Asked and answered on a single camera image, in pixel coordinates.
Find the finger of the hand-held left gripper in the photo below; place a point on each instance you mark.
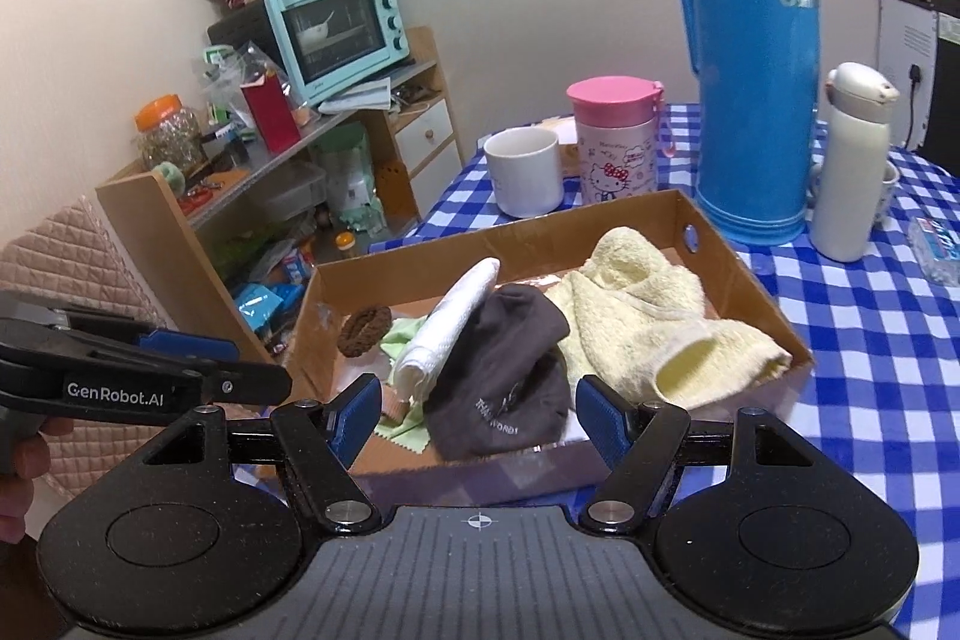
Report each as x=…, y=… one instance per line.
x=187, y=347
x=247, y=383

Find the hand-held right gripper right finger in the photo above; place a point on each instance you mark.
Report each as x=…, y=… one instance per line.
x=600, y=422

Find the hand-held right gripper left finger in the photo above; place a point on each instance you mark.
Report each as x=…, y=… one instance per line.
x=358, y=415

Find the light green cloth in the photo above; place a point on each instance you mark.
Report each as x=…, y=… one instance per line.
x=405, y=436
x=397, y=340

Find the brown cookie-shaped plush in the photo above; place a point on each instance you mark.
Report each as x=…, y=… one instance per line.
x=364, y=331

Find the dark grey sock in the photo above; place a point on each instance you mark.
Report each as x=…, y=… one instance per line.
x=510, y=355

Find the cream terry towel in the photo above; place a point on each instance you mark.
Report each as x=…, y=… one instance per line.
x=637, y=310

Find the white cloth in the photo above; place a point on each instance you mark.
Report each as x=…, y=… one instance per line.
x=450, y=325

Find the cardboard box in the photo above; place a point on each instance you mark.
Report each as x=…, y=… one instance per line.
x=525, y=227

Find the person's left hand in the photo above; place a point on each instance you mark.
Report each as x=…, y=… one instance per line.
x=22, y=497

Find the blue packets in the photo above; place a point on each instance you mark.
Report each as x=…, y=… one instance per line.
x=262, y=302

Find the wooden shelf unit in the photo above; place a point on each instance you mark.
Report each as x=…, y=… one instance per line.
x=150, y=220

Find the pink quilted chair cover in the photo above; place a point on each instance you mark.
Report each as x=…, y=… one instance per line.
x=67, y=257

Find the small orange-cap bottle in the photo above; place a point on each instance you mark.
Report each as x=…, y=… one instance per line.
x=345, y=244

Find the green fuzzy ball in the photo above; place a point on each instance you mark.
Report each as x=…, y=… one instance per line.
x=169, y=177

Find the clear plastic storage box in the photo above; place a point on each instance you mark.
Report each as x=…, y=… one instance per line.
x=292, y=194

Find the orange-lid glass jar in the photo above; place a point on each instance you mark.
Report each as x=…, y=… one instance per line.
x=169, y=134

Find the green white container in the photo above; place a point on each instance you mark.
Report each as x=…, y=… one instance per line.
x=345, y=168

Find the red box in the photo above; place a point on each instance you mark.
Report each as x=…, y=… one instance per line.
x=270, y=115

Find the white mug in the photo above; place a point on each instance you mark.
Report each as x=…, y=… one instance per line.
x=525, y=175

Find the pink cartoon cup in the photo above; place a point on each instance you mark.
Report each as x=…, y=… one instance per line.
x=611, y=145

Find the white drawer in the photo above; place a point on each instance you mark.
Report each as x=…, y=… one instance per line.
x=424, y=138

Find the blue white checked tablecloth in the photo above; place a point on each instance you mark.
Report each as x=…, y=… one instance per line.
x=885, y=355

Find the stack of booklets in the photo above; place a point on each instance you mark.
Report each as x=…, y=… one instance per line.
x=360, y=96

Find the mint toaster oven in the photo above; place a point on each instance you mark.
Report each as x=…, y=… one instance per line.
x=330, y=36

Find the white insulated bottle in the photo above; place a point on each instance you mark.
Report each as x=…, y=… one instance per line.
x=851, y=175

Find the blue thermos flask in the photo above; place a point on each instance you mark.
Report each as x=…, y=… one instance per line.
x=750, y=85

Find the small white cup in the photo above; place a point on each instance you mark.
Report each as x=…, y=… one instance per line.
x=887, y=190

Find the clear plastic packet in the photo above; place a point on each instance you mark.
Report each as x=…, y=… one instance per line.
x=937, y=250

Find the black appliance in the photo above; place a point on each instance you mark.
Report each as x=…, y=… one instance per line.
x=911, y=63

